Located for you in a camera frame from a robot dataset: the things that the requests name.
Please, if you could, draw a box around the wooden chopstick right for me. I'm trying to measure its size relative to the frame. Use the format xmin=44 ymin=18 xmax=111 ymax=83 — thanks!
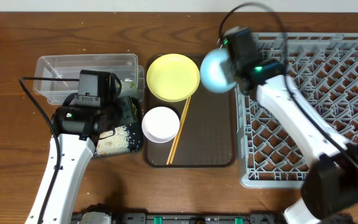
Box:
xmin=166 ymin=97 xmax=191 ymax=165

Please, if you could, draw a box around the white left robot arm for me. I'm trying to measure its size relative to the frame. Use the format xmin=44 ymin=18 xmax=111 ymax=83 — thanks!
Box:
xmin=26 ymin=96 xmax=143 ymax=223

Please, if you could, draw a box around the green clear plastic wrapper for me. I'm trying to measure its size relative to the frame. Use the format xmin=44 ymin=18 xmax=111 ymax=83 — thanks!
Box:
xmin=121 ymin=78 xmax=135 ymax=91

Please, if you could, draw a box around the pile of rice and nuts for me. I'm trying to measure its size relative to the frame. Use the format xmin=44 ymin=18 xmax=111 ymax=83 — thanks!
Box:
xmin=95 ymin=126 xmax=131 ymax=157

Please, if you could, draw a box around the grey dishwasher rack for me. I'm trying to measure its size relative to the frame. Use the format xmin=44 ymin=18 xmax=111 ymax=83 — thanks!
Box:
xmin=235 ymin=33 xmax=358 ymax=189

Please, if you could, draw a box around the light blue bowl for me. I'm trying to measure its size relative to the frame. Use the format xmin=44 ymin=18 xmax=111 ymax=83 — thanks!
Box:
xmin=200 ymin=49 xmax=236 ymax=93

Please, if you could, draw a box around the white bowl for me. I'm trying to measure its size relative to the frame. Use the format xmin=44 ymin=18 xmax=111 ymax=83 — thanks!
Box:
xmin=142 ymin=106 xmax=180 ymax=143

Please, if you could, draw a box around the clear plastic bin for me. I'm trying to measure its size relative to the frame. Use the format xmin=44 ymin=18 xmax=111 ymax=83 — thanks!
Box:
xmin=33 ymin=54 xmax=145 ymax=105

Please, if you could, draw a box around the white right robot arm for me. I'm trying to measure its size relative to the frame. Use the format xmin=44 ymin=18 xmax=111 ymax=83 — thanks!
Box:
xmin=219 ymin=57 xmax=358 ymax=223

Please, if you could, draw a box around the black waste tray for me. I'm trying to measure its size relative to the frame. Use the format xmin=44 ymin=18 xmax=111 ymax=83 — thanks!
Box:
xmin=93 ymin=96 xmax=143 ymax=157

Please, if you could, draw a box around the yellow plate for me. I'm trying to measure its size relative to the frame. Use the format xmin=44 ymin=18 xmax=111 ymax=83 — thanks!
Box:
xmin=146 ymin=54 xmax=200 ymax=102

